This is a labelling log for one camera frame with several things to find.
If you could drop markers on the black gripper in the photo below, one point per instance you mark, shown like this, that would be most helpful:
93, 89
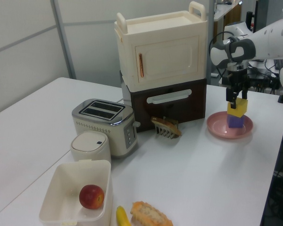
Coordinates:
237, 78

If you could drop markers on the yellow cube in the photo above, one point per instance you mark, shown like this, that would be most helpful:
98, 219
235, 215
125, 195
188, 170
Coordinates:
240, 108

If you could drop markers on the white grey Franka robot arm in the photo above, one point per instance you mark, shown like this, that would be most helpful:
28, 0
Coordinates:
268, 44

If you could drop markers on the purple cube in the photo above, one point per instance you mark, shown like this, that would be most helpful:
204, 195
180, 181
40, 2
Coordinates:
235, 122

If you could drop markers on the small grey device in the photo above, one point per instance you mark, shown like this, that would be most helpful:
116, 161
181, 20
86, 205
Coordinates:
214, 75

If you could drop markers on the pink plate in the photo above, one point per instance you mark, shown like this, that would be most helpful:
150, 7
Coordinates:
217, 127

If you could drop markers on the dark brown drawer box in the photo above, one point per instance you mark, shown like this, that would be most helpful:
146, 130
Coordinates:
174, 110

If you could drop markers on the wooden toast rack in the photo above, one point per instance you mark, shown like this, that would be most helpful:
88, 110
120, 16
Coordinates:
165, 133

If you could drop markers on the cream toy microwave cabinet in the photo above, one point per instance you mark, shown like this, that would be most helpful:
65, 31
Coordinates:
165, 47

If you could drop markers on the cream and chrome toaster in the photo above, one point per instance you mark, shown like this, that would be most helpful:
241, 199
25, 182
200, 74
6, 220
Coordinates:
103, 127

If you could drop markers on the toy bread loaf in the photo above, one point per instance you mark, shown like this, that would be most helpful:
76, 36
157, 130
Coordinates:
148, 214

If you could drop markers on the small cream lidded bin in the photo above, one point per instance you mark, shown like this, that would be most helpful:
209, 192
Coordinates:
89, 147

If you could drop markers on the yellow banana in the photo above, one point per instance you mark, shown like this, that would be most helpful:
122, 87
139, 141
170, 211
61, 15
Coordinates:
122, 217

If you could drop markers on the red apple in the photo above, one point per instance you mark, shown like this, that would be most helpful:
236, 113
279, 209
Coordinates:
91, 196

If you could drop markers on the white plastic container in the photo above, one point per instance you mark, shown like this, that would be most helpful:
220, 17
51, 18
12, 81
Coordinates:
68, 188

